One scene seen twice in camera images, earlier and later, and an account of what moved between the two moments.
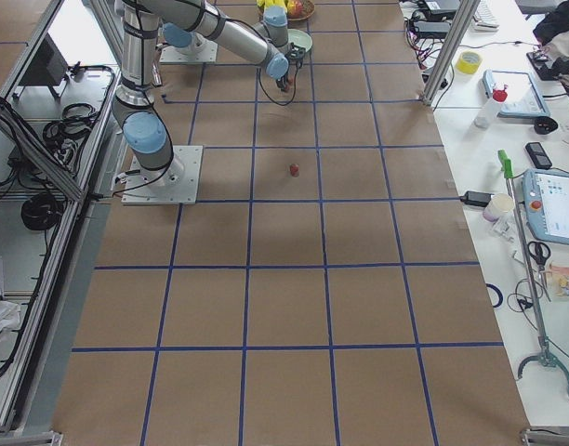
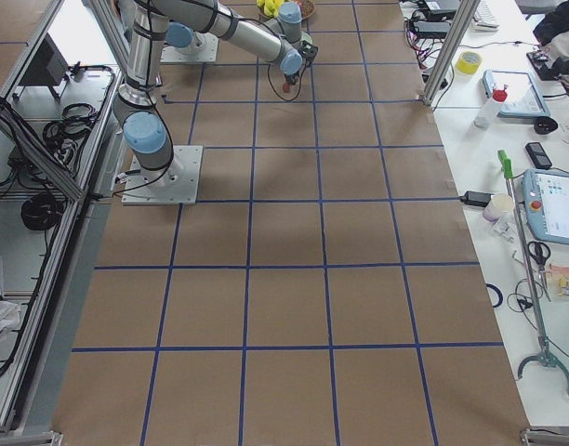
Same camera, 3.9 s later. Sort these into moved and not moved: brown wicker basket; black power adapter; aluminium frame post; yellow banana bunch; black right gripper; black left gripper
Moved: black left gripper; black right gripper
Not moved: brown wicker basket; yellow banana bunch; black power adapter; aluminium frame post
